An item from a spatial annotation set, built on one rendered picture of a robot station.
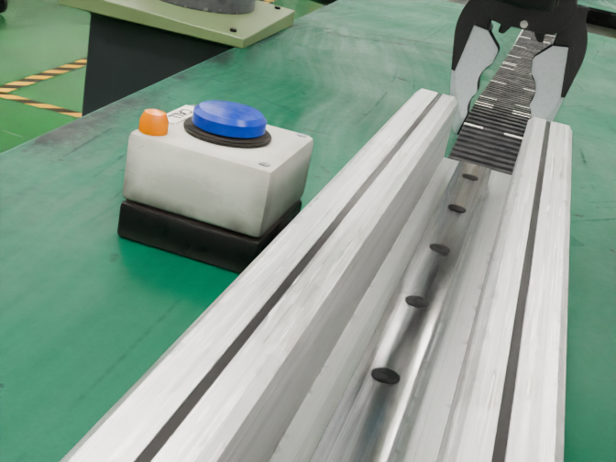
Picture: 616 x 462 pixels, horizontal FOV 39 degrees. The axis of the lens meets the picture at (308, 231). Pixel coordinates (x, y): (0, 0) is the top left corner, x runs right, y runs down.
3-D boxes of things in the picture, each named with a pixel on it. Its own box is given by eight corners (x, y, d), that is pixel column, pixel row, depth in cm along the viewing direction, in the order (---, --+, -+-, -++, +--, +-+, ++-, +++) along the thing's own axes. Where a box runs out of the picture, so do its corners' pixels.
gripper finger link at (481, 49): (465, 123, 79) (515, 29, 75) (456, 137, 73) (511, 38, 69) (434, 107, 79) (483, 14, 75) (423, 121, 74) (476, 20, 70)
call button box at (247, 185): (176, 194, 54) (190, 96, 52) (324, 237, 52) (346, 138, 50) (114, 236, 47) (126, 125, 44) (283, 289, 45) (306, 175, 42)
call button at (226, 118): (206, 126, 50) (211, 93, 49) (271, 145, 49) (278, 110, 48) (177, 142, 46) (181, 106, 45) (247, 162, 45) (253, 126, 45)
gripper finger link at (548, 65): (562, 140, 77) (569, 33, 74) (561, 157, 71) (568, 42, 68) (525, 139, 78) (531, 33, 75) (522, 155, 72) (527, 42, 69)
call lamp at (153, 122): (146, 125, 46) (148, 103, 45) (171, 131, 46) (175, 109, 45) (133, 130, 45) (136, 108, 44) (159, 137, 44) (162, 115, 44)
